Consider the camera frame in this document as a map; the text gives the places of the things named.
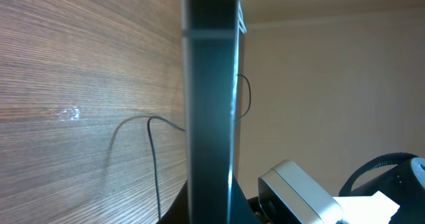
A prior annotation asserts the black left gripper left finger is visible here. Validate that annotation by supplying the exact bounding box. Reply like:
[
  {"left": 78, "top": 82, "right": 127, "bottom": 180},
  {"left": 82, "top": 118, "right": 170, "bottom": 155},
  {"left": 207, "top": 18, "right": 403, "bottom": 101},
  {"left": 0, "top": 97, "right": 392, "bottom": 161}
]
[{"left": 157, "top": 181, "right": 189, "bottom": 224}]

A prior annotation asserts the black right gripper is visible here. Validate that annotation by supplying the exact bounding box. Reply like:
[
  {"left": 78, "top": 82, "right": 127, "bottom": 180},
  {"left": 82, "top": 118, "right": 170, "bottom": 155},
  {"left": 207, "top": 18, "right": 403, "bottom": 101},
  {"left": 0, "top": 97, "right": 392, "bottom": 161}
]
[{"left": 247, "top": 196, "right": 270, "bottom": 224}]

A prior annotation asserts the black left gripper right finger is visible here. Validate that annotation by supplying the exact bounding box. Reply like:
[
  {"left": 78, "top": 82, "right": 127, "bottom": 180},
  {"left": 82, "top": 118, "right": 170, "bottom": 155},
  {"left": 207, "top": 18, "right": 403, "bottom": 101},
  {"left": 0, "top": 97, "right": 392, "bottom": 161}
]
[{"left": 230, "top": 176, "right": 261, "bottom": 224}]

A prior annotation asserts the black USB charging cable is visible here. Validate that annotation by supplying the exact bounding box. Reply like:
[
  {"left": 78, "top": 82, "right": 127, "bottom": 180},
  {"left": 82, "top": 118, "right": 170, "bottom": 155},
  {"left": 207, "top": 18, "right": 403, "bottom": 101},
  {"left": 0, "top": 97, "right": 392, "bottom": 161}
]
[{"left": 147, "top": 73, "right": 252, "bottom": 221}]

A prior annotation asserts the teal Galaxy smartphone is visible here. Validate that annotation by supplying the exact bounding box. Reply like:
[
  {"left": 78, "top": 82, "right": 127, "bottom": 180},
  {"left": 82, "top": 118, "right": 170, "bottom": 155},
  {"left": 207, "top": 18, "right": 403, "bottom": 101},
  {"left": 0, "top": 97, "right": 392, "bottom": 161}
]
[{"left": 181, "top": 0, "right": 238, "bottom": 223}]

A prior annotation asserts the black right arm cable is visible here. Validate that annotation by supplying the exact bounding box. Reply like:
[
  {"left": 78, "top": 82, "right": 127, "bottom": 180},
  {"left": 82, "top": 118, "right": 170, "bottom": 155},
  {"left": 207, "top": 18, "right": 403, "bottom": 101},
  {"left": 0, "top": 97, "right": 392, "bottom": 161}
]
[{"left": 338, "top": 152, "right": 419, "bottom": 197}]

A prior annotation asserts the white power strip cord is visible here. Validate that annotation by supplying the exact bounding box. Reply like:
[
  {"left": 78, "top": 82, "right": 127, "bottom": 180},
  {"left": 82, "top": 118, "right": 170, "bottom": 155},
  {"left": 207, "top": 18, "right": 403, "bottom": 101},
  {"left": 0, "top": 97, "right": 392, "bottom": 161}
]
[{"left": 237, "top": 1, "right": 248, "bottom": 35}]

